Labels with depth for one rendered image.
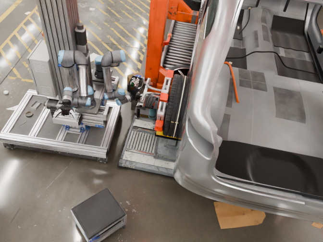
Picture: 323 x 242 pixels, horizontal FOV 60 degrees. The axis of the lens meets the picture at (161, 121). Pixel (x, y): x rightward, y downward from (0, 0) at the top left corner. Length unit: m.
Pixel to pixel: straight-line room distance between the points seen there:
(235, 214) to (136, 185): 1.17
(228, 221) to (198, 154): 1.51
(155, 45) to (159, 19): 0.31
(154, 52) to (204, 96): 1.40
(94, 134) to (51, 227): 1.12
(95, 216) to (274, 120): 1.95
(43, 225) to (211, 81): 2.22
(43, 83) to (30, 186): 1.15
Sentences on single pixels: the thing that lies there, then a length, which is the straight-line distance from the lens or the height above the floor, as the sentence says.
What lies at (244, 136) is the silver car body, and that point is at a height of 0.92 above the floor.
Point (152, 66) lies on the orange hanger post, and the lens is 3.28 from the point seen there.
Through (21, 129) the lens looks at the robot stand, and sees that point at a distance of 3.72.
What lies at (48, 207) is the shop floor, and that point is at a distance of 3.30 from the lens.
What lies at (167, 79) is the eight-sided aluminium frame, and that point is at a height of 1.11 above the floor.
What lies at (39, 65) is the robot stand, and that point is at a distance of 2.95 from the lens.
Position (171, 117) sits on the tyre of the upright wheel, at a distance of 2.65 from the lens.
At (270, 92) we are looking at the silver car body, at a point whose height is 1.05.
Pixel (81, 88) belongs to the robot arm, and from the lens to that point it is 2.54.
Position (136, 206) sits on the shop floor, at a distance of 3.20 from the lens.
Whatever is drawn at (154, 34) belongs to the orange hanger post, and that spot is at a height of 1.35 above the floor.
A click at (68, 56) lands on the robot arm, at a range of 2.55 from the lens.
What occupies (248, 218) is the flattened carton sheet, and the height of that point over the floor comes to 0.01.
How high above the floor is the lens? 2.91
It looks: 48 degrees down
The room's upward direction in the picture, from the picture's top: 9 degrees clockwise
